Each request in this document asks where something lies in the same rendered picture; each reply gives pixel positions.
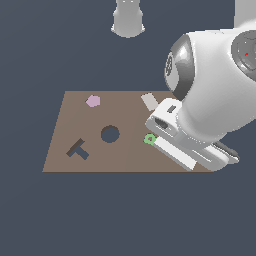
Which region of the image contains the small green ring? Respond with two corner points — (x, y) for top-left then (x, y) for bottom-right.
(143, 133), (157, 146)

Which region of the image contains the pink pentagon block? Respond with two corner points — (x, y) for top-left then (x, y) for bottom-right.
(85, 94), (102, 108)

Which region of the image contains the light grey rectangular block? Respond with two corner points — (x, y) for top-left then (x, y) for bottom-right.
(140, 92), (160, 112)

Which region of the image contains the brown slotted board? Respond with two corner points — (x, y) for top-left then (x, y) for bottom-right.
(42, 90), (216, 174)

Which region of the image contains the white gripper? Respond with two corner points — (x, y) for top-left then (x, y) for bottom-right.
(145, 97), (241, 173)

